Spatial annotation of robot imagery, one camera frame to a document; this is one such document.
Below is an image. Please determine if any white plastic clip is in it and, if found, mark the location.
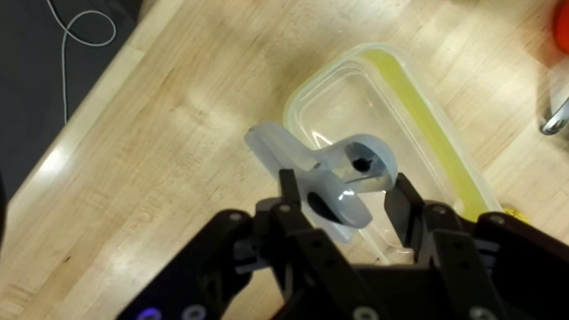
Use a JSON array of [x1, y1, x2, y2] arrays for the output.
[[244, 120, 399, 245]]

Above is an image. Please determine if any clear plastic food container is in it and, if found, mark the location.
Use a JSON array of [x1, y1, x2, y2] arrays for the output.
[[283, 40, 505, 264]]

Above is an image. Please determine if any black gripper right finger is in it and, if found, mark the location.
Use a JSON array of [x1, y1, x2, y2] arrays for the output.
[[383, 170, 507, 320]]

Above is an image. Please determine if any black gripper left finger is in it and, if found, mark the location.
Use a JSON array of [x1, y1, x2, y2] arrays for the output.
[[255, 166, 381, 320]]

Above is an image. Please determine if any white floor cable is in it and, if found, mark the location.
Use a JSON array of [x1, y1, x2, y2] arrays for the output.
[[43, 0, 119, 126]]

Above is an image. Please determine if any small yellow object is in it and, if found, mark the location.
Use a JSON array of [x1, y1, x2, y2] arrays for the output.
[[502, 202, 532, 225]]

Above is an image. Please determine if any small red object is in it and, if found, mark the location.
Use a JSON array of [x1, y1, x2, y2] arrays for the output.
[[552, 0, 569, 56]]

